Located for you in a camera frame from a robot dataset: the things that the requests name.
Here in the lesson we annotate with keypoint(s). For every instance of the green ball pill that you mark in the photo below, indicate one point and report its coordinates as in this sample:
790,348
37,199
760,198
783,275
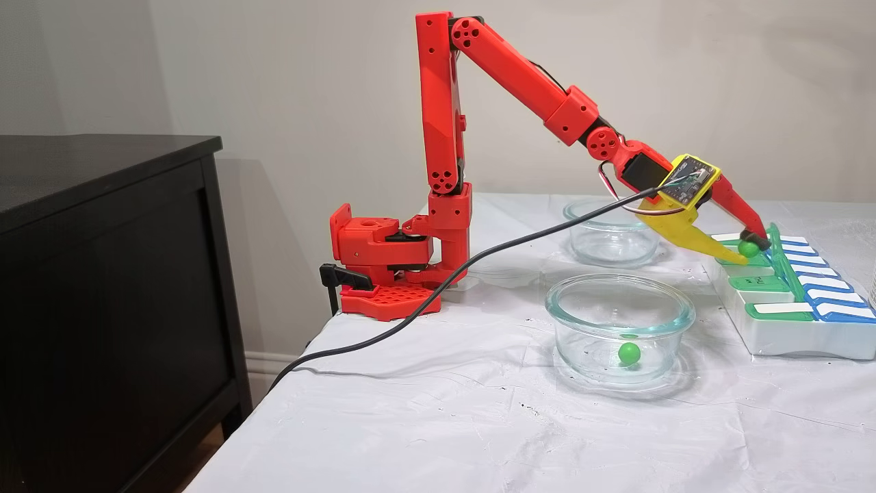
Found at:
628,353
749,249

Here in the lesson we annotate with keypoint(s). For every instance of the weekly pill organizer box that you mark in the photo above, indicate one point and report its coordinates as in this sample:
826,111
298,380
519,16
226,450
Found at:
787,339

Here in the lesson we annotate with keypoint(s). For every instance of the glass bowl for red balls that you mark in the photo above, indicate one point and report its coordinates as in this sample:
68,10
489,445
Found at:
602,246

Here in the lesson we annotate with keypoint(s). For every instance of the glass bowl for green balls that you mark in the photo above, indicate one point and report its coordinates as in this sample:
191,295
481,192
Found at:
568,322

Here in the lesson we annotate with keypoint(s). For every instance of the white tablecloth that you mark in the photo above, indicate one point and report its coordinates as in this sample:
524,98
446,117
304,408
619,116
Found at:
445,424

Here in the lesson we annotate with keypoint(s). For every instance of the black table clamp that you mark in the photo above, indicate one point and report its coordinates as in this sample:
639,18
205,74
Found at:
342,276

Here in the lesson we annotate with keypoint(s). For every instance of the black wooden cabinet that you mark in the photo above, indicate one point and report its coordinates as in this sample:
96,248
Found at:
102,308

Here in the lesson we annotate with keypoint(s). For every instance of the white wall baseboard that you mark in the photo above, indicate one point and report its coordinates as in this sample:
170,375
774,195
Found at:
263,366

